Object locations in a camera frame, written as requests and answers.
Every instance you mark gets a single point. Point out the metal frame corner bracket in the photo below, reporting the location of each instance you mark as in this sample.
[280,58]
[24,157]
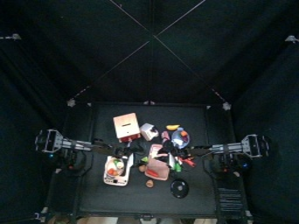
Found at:
[226,106]
[15,37]
[71,102]
[291,38]

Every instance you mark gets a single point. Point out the pink plastic tray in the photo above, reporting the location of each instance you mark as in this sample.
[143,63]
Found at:
[158,166]

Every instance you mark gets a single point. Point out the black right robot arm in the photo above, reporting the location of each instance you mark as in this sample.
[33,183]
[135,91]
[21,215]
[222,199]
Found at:
[248,145]

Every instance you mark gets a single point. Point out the black round plate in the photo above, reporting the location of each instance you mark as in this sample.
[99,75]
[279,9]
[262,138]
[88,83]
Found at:
[179,189]

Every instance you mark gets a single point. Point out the wooden toy box red base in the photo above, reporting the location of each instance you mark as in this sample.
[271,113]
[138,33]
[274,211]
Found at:
[126,125]

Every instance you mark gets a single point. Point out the red toy chili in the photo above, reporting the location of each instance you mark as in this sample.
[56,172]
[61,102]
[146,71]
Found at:
[188,162]

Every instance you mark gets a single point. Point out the white and green toy food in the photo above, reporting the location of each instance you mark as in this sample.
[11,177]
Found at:
[118,164]

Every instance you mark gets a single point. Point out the tan toy egg half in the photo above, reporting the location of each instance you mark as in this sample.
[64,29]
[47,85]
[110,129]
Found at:
[150,183]
[142,168]

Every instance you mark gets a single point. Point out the green toy starfruit half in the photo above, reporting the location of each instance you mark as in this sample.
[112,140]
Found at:
[144,159]

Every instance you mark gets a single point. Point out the white toy toaster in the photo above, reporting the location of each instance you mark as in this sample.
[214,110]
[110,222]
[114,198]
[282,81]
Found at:
[148,131]

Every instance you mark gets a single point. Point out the white text label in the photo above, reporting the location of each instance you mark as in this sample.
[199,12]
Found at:
[230,199]

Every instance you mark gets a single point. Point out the blue bowl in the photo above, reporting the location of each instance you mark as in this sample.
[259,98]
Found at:
[178,140]

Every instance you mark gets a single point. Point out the white plastic tray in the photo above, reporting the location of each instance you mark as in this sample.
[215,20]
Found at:
[116,180]

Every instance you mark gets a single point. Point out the white toy knife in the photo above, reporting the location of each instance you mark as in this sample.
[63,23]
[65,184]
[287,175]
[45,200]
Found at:
[171,161]

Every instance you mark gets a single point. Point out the orange toy food piece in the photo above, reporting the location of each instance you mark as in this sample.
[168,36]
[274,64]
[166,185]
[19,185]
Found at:
[183,134]

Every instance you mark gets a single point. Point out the yellow toy banana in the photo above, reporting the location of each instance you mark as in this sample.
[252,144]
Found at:
[172,127]

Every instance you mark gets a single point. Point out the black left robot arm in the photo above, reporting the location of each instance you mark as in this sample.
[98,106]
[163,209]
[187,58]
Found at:
[57,142]

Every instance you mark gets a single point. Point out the orange toy fruit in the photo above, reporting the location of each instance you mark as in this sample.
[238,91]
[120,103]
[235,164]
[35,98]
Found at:
[112,172]

